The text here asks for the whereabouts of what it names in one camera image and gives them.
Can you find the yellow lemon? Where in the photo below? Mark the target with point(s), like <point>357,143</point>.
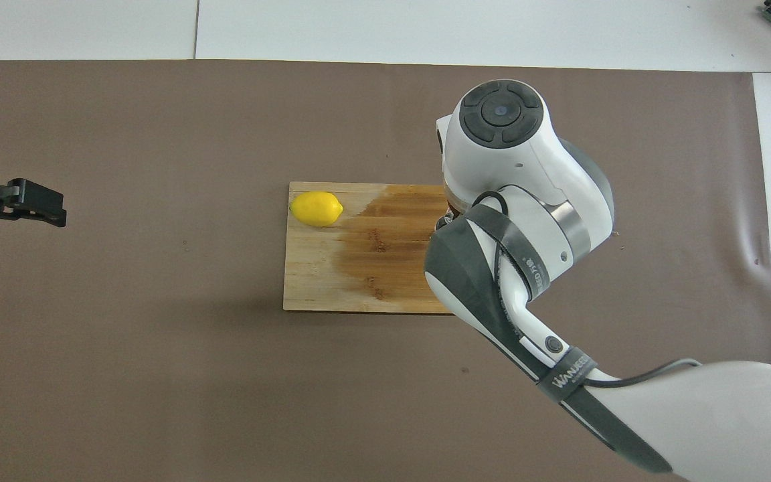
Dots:
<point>316,209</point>

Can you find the wooden cutting board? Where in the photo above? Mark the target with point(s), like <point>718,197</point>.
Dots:
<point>359,268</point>

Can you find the brown paper table mat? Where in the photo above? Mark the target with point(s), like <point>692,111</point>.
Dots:
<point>158,375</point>

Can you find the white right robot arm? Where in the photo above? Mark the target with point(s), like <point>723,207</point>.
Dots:
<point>526,167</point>

